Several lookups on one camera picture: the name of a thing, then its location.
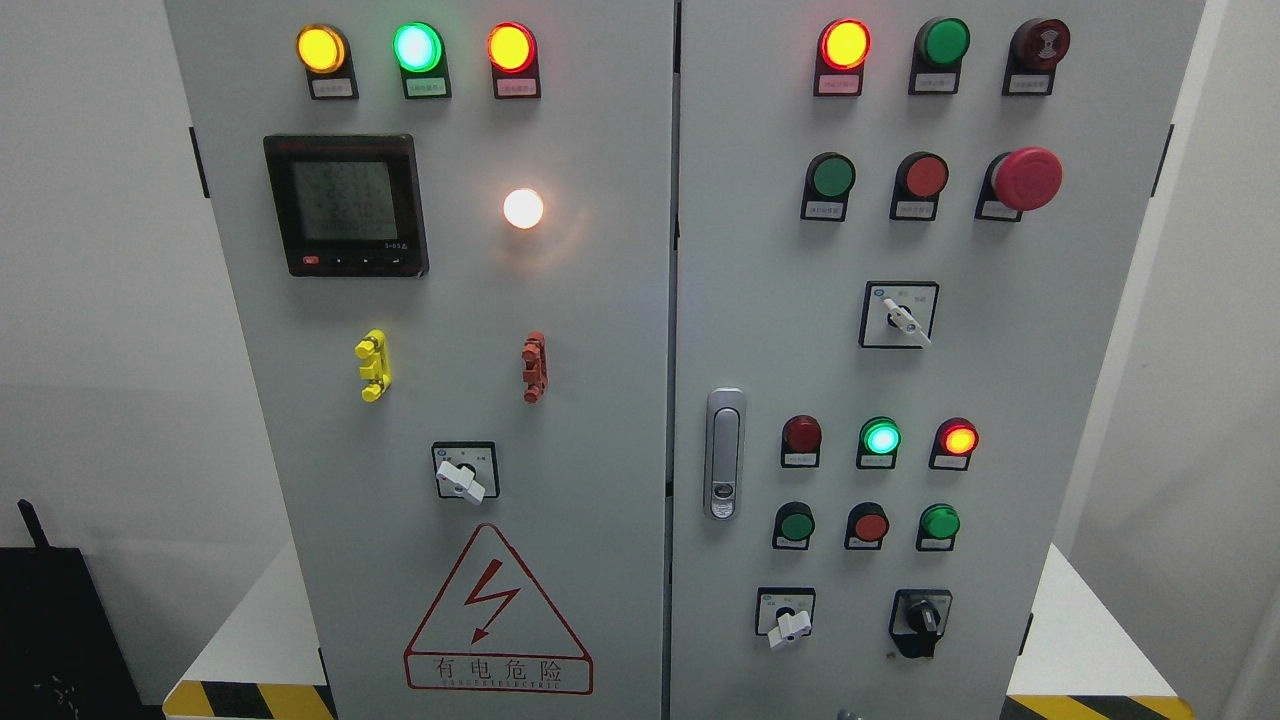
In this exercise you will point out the red electric hazard warning sticker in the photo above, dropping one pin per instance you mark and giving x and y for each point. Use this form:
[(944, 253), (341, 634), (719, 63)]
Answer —
[(492, 627)]

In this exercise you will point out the upper right rotary selector switch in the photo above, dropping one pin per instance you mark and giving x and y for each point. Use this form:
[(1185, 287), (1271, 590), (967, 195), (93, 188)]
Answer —
[(898, 314)]

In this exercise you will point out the red indicator lamp lower left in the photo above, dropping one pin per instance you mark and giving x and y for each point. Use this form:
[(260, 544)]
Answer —
[(801, 438)]

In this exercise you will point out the green indicator lamp top left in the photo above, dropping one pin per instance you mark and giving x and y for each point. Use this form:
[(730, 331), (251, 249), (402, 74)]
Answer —
[(423, 64)]

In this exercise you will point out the black knob selector switch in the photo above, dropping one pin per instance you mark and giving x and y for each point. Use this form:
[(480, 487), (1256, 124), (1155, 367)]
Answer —
[(918, 620)]

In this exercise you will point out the red indicator lamp top left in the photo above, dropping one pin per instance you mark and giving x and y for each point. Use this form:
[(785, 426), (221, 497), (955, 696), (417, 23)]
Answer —
[(513, 53)]

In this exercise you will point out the black box at left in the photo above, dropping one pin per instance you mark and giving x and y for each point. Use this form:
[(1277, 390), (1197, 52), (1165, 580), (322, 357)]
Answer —
[(59, 656)]

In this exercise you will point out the green indicator lamp top right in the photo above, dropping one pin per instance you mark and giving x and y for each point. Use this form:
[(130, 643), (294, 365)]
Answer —
[(939, 48)]

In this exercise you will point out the black digital power meter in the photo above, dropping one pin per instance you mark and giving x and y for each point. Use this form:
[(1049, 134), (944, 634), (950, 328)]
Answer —
[(348, 205)]

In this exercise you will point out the red push button upper row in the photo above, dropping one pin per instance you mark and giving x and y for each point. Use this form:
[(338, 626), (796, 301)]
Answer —
[(919, 182)]

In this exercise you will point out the green push button upper row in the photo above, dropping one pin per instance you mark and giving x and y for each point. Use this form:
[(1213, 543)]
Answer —
[(827, 186)]

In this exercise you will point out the left door rotary selector switch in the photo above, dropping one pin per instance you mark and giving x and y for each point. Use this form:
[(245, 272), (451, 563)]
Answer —
[(466, 470)]

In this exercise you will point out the red indicator lamp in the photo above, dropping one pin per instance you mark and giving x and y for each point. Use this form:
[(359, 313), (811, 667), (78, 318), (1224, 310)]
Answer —
[(953, 445), (840, 55), (513, 53), (801, 438)]

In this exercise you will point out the green indicator lamp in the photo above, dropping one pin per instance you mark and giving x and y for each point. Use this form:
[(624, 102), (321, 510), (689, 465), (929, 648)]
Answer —
[(879, 442), (939, 48), (423, 64)]

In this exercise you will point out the white platform with hazard stripes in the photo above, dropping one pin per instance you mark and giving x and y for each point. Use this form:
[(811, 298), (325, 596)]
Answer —
[(1078, 663)]

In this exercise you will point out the red indicator lamp top right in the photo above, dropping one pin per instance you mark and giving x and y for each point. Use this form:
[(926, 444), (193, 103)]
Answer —
[(840, 55)]

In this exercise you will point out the green start button lower left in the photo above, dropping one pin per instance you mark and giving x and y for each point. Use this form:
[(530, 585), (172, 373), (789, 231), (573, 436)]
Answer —
[(794, 525)]

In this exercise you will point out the red push button lower middle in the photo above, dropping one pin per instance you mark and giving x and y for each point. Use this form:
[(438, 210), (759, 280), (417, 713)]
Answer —
[(867, 526)]

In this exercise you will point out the lower white rotary selector switch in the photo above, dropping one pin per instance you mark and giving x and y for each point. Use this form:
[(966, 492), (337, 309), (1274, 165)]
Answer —
[(784, 614)]

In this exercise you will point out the red emergency stop mushroom button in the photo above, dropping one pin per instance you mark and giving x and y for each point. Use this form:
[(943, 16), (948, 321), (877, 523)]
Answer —
[(1017, 181)]

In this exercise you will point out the red terminal clip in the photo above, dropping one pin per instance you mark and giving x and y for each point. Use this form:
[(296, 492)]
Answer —
[(535, 373)]

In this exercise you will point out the green push button lower right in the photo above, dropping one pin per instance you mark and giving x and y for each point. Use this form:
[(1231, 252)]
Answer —
[(937, 529)]

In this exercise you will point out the green indicator lamp lower middle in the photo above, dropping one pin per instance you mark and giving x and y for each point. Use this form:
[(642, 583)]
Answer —
[(879, 442)]

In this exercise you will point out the silver door lock handle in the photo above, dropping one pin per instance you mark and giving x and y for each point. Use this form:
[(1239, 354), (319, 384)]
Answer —
[(723, 445)]

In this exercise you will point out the grey electrical control cabinet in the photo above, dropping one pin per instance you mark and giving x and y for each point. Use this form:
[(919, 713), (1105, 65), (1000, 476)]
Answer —
[(670, 145)]

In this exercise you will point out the yellow terminal clip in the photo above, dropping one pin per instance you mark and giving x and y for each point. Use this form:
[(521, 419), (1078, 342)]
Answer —
[(374, 365)]

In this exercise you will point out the white glowing indicator lamp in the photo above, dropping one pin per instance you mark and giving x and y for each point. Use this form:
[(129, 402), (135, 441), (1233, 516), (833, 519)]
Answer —
[(523, 208)]

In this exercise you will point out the yellow indicator lamp top left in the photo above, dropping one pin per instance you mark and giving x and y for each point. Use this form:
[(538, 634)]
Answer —
[(324, 53)]

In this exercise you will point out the red indicator lamp lower right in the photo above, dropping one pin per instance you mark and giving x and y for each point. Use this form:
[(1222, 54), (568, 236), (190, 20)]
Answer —
[(953, 445)]

